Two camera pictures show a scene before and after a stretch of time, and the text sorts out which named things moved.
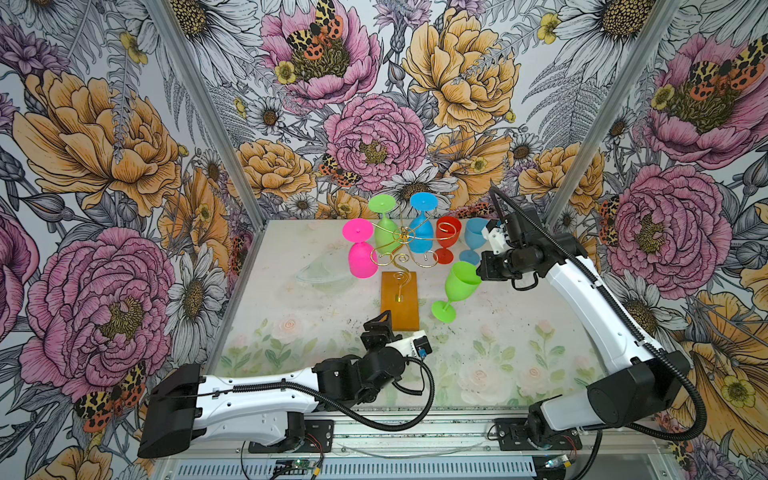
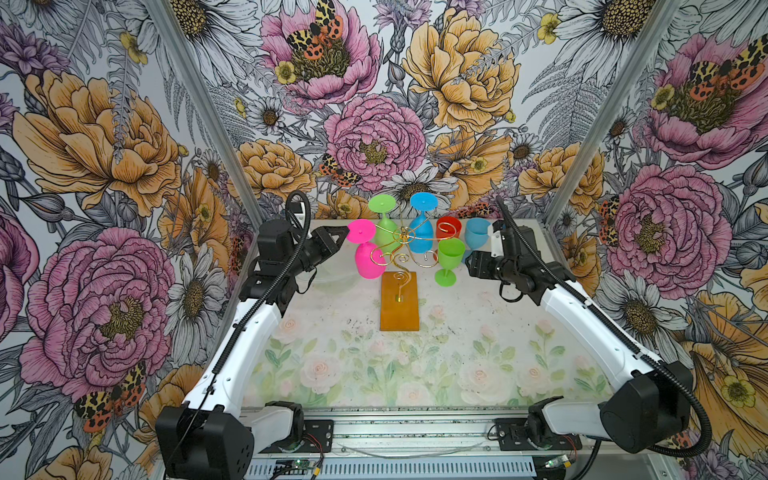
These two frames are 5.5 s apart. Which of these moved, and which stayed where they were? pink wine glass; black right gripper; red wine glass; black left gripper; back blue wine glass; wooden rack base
Moved: black left gripper; pink wine glass
Stayed: wooden rack base; red wine glass; back blue wine glass; black right gripper
